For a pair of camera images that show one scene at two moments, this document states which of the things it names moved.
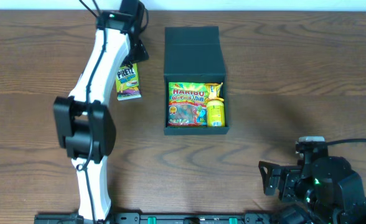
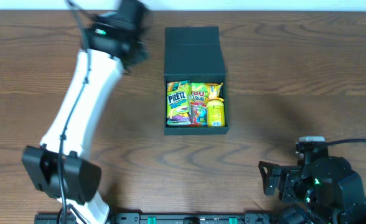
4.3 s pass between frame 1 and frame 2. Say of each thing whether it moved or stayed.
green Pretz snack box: moved
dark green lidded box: stayed
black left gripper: stayed
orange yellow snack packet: stayed
